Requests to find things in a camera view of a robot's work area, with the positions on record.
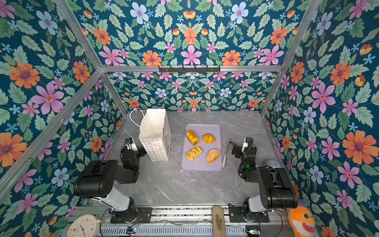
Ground white metal tongs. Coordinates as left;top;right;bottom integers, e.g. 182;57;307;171
223;137;232;167

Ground white paper gift bag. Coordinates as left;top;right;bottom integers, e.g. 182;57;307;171
137;108;171;162

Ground oval sesame bread roll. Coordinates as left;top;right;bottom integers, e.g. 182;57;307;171
206;149;221;163

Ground round yellow ridged bun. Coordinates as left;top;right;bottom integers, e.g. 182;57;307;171
202;134;216;144

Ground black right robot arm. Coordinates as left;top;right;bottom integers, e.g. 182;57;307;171
228;137;299;222

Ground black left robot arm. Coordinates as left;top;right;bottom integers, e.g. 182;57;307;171
74;137;147;224

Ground braided golden bread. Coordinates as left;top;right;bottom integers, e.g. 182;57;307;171
186;147;202;161

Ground rectangular loaf bread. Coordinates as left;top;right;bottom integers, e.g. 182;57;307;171
186;130;199;146

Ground lilac rectangular tray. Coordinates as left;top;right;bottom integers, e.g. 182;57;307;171
181;123;223;172

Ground cream round clock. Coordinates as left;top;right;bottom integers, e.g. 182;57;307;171
67;214;102;237

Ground orange shark plush toy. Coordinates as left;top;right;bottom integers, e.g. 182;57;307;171
288;200;316;237

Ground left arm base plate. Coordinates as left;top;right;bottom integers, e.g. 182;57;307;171
110;207;153;224

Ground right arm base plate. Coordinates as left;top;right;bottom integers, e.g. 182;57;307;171
228;202;269;223

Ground black wall hook rail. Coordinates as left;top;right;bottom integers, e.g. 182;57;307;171
158;66;221;73

